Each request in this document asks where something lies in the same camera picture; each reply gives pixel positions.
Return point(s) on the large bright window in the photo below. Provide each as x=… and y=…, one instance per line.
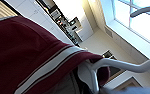
x=141, y=20

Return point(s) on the white kitchen counter cabinets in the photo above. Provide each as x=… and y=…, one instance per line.
x=34, y=13

